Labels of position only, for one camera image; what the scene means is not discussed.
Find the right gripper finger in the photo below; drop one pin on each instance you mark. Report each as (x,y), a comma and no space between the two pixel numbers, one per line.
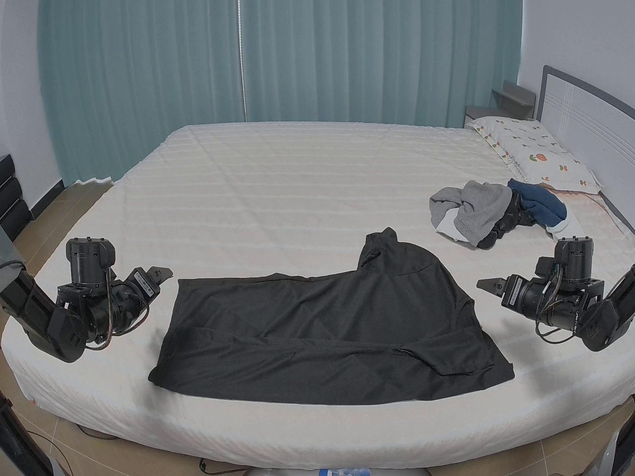
(493,285)

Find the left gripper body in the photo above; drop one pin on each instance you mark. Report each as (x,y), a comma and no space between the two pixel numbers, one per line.
(141,288)

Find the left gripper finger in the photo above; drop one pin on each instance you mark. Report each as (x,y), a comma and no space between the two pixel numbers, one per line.
(161,273)

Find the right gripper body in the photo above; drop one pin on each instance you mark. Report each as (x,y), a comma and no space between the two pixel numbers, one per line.
(523,298)

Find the black T-shirt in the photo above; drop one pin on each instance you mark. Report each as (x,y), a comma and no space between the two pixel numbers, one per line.
(322,325)

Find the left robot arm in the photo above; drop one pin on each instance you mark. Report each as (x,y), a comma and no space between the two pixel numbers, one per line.
(49,325)

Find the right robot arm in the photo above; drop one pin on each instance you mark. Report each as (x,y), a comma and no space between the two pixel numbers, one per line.
(600,325)

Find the pile of clothes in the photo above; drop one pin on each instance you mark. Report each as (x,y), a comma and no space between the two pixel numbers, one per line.
(476,206)

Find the bed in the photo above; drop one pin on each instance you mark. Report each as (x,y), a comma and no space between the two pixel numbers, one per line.
(297,191)

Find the white printed pillow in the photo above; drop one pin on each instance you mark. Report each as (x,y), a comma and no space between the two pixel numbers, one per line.
(536,149)

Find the black chest of drawers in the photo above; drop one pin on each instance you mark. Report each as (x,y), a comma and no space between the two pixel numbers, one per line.
(10,206)

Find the grey bedside table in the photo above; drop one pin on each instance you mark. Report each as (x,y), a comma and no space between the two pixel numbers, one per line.
(516,96)

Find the blue-green curtain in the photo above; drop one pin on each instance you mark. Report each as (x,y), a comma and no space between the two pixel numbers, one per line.
(139,67)
(372,42)

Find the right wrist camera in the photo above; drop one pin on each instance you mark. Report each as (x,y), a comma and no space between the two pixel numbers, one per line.
(544,269)

